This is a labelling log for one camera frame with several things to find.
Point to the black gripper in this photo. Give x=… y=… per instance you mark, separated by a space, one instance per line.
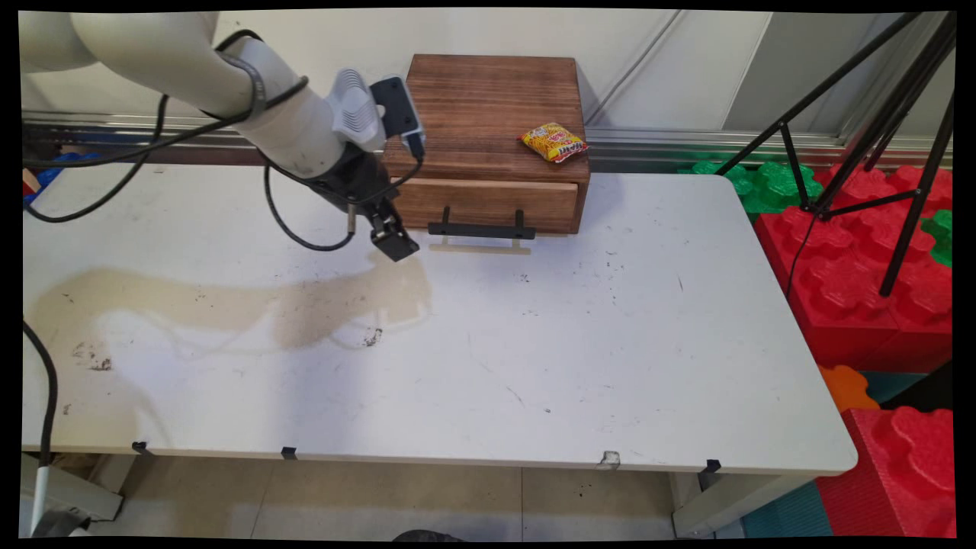
x=354 y=181

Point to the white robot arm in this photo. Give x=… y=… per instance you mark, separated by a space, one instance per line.
x=168 y=61

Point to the brown wooden drawer cabinet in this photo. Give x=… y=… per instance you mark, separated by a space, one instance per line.
x=488 y=107

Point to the yellow red snack packet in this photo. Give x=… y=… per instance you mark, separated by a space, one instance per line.
x=554 y=142

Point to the white tape scrap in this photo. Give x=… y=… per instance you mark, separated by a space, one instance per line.
x=609 y=460

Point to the blue foam piece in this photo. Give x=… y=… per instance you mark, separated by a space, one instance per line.
x=65 y=164

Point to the wide green foam block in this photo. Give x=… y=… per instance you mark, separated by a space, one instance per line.
x=770 y=187

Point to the white table leg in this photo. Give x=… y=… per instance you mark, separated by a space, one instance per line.
x=724 y=503
x=72 y=488

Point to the large red foam block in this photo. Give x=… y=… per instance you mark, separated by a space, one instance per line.
x=846 y=282

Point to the orange foam piece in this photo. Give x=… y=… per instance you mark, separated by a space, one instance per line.
x=845 y=389

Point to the teal foam mat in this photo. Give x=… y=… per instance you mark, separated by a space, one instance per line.
x=785 y=515

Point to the black tripod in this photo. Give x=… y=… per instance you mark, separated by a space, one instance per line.
x=907 y=99

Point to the small green foam block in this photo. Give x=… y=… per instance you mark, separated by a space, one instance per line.
x=939 y=236

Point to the small red foam block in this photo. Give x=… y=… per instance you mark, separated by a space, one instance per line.
x=900 y=473

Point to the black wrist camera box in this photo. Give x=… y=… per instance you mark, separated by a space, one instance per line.
x=396 y=105

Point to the aluminium wall rail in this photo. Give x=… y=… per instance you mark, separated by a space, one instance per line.
x=686 y=141

